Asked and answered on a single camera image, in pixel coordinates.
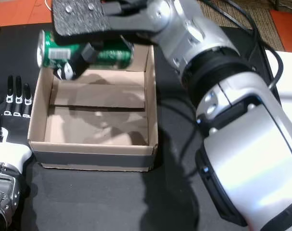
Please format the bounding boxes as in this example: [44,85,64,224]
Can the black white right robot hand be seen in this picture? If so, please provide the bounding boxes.
[54,43,99,81]

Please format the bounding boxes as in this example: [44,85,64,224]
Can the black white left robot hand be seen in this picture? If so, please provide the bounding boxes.
[0,76,33,170]

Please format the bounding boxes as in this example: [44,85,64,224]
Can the green drink can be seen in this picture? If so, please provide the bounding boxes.
[37,30,134,71]

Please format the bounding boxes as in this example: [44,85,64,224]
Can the open cardboard box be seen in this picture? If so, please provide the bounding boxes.
[27,44,159,172]

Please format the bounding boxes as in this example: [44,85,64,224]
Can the orange floor mat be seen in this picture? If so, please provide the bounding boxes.
[269,9,292,54]
[0,0,54,35]

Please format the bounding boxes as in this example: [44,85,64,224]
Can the white side table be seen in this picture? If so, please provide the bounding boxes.
[264,49,292,126]

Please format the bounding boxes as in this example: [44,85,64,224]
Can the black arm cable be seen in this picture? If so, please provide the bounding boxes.
[203,0,284,90]

